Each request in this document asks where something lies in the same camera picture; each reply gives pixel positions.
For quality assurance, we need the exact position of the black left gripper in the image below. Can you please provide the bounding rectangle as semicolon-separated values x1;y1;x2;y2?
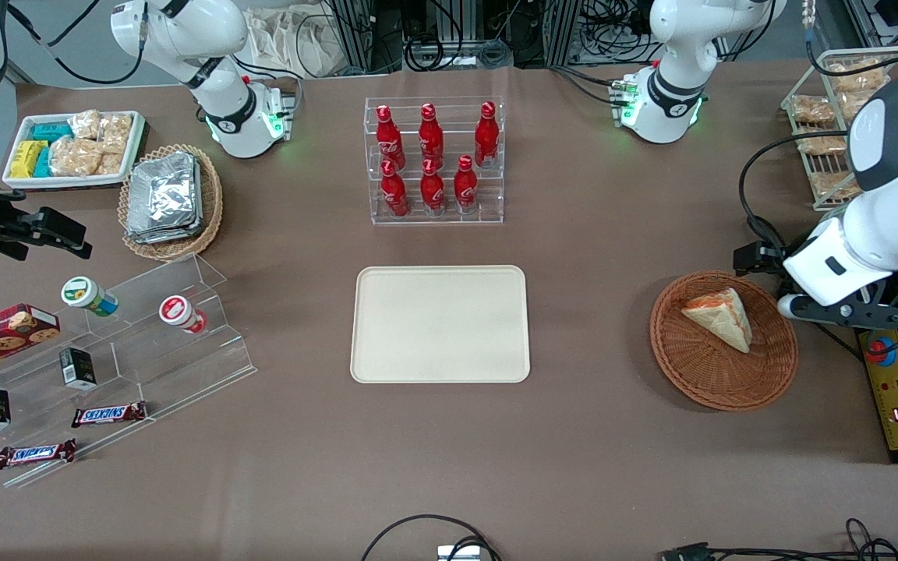
734;243;791;277

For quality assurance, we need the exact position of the triangle sandwich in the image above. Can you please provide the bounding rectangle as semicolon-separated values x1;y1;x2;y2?
681;287;754;355

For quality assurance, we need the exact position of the white rectangular snack tray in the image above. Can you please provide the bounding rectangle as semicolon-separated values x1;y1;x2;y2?
2;110;147;190

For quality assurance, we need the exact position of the round brown wicker basket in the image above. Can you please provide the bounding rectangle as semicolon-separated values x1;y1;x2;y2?
649;270;799;412

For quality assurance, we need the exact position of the oval tan wicker basket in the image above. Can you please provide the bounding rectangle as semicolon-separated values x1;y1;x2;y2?
118;143;225;262

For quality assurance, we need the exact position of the cream plastic tray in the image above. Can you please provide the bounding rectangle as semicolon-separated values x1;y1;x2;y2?
350;265;532;385

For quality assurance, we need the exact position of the green lid yogurt cup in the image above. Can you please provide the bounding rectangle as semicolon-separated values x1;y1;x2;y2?
61;277;119;318

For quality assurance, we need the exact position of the yellow snack pack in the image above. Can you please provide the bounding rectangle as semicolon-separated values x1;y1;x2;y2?
9;140;48;178

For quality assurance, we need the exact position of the silver foil packet stack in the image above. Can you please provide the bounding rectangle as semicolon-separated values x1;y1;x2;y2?
126;151;205;245

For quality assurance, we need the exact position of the red lid yogurt cup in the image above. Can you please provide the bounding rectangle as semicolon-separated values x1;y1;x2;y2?
158;295;209;335

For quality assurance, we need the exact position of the clear acrylic step display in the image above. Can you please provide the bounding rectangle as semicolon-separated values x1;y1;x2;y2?
0;253;258;490

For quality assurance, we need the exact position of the snickers chocolate bar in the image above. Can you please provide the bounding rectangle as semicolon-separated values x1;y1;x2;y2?
71;400;148;429
0;439;77;470

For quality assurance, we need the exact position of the red cola bottle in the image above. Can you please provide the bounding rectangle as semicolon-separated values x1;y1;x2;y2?
454;154;479;215
474;101;500;169
419;158;447;216
419;103;445;164
375;105;406;171
380;160;409;217

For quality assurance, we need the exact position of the clear acrylic bottle rack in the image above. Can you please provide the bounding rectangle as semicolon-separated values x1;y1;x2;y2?
364;96;506;226

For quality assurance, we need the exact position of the white cloth bag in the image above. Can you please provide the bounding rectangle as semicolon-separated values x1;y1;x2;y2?
249;8;327;78

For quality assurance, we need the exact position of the white wire rack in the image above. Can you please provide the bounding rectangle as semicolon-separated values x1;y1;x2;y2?
780;47;898;213

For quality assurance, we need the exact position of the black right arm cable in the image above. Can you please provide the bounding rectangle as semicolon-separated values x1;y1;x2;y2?
6;0;147;86

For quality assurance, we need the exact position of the black cable with connector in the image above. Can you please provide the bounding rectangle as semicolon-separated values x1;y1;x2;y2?
659;518;898;561

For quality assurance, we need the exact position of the black looped cable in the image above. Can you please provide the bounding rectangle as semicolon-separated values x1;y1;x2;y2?
361;514;501;561

